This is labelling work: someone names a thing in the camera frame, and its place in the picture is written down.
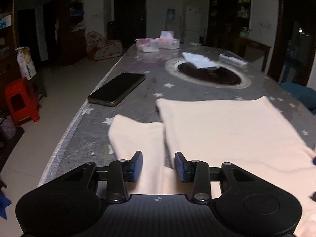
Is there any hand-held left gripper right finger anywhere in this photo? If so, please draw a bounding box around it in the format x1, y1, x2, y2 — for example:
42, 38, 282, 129
174, 151, 258, 203

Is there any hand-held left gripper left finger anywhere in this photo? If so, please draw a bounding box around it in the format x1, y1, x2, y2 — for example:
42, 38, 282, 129
58, 150, 144, 203

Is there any cream sweater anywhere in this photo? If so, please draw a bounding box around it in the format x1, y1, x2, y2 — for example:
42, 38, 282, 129
108, 96, 316, 237

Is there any blue sofa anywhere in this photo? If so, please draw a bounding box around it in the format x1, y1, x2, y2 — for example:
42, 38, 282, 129
280, 82, 316, 115

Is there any grey star-print tablecloth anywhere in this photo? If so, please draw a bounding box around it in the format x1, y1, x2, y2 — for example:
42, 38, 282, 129
38, 43, 316, 237

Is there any black smartphone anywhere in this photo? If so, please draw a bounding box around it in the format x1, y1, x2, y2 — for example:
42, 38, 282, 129
87, 72, 146, 107

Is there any round black built-in cooktop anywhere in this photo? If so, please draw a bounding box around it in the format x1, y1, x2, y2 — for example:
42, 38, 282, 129
165, 57, 252, 89

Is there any white tissue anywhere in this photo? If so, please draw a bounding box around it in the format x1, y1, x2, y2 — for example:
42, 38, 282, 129
182, 52, 219, 69

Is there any pink white wipes pack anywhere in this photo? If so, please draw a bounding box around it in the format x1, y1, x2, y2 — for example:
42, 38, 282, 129
135, 38, 160, 53

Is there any white remote control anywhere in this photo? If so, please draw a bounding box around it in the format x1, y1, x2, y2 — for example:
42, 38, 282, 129
219, 54, 248, 67

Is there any pink child's sofa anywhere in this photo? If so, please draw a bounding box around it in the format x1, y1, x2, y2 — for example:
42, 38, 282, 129
86, 32, 123, 60

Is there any pink white tissue box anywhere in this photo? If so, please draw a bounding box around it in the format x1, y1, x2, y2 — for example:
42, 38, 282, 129
155, 31, 180, 50

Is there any dark wooden side table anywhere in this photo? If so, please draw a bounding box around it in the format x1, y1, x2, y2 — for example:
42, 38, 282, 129
234, 37, 271, 72

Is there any red plastic stool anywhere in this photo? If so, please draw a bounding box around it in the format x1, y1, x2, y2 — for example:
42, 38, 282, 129
5, 77, 41, 127

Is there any white refrigerator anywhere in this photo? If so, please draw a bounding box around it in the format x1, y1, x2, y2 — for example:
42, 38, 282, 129
185, 5, 201, 43

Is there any dark wooden door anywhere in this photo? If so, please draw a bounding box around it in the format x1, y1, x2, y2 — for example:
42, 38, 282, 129
114, 0, 147, 47

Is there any dark wooden shelf unit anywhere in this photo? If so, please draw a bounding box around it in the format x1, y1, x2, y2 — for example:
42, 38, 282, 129
58, 0, 87, 66

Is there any paper sack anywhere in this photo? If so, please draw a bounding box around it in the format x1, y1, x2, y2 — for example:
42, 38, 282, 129
16, 47, 37, 80

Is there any water dispenser with blue bottle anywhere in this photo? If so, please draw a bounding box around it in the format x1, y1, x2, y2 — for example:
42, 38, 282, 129
165, 8, 176, 31

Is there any dark wooden display cabinet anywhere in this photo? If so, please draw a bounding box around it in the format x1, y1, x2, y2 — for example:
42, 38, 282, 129
207, 0, 252, 47

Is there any wooden shelf with boxes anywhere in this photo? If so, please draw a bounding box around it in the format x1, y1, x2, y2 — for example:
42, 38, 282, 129
0, 0, 20, 104

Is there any dark wooden door frame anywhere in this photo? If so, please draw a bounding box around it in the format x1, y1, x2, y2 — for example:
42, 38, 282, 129
268, 0, 316, 87

